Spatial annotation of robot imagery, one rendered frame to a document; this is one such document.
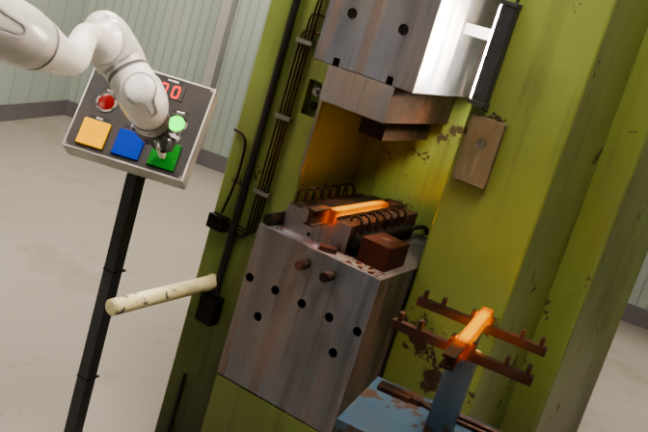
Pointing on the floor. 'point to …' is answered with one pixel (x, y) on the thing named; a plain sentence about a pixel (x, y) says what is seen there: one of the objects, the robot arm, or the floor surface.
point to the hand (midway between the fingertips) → (162, 148)
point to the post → (115, 260)
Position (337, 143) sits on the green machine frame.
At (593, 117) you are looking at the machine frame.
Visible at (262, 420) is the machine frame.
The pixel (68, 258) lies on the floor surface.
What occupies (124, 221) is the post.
